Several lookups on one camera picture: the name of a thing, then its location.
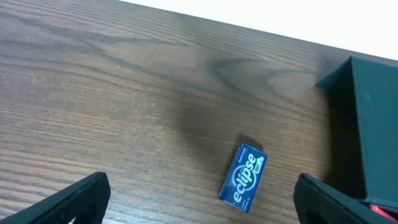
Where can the blue Eclipse mints box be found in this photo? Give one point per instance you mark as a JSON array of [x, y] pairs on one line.
[[240, 185]]

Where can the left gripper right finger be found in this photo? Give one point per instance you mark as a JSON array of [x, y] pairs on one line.
[[316, 202]]

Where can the dark green hinged box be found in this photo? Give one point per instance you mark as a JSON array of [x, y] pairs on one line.
[[366, 91]]

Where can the red dried fruit bag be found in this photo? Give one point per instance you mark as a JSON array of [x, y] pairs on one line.
[[384, 213]]

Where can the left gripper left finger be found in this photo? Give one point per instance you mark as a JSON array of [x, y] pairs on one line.
[[83, 202]]

